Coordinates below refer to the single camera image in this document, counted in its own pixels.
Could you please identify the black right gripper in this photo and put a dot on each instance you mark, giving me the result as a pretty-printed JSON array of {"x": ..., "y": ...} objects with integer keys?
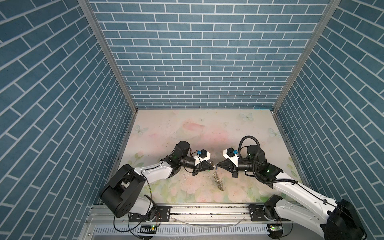
[{"x": 232, "y": 166}]

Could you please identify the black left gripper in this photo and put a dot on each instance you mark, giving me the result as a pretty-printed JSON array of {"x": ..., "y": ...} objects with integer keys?
[{"x": 203, "y": 167}]

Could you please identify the large metal keyring band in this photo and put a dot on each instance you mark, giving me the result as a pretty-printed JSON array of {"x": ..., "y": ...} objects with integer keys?
[{"x": 217, "y": 179}]

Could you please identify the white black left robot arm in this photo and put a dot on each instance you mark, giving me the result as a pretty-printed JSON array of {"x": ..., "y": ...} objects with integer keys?
[{"x": 121, "y": 194}]

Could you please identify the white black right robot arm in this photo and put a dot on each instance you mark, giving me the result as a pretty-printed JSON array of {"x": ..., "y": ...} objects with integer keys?
[{"x": 327, "y": 217}]

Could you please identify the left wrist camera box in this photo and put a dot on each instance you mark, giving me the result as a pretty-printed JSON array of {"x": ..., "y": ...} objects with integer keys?
[{"x": 202, "y": 156}]

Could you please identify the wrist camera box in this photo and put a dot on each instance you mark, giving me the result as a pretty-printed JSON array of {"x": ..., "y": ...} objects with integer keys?
[
  {"x": 231, "y": 155},
  {"x": 202, "y": 156}
]

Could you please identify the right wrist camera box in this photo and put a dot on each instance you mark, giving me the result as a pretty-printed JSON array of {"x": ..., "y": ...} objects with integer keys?
[{"x": 231, "y": 155}]

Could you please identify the aluminium front rail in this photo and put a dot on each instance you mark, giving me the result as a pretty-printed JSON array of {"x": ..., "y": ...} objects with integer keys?
[{"x": 227, "y": 214}]

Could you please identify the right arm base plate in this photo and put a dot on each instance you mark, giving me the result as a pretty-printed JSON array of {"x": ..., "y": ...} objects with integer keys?
[{"x": 260, "y": 213}]

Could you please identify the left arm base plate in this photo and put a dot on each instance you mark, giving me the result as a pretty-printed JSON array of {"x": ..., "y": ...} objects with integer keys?
[{"x": 161, "y": 212}]

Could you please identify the perforated cable duct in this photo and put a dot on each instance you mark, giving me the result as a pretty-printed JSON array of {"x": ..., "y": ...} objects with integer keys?
[{"x": 187, "y": 230}]

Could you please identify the aluminium right corner post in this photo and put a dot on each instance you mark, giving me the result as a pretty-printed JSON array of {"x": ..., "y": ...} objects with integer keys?
[{"x": 318, "y": 30}]

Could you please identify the aluminium corner post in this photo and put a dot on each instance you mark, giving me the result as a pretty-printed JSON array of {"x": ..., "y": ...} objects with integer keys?
[
  {"x": 318, "y": 30},
  {"x": 93, "y": 22}
]

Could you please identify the aluminium left corner post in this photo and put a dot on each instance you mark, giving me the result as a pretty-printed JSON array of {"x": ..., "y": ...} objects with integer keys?
[{"x": 93, "y": 22}]

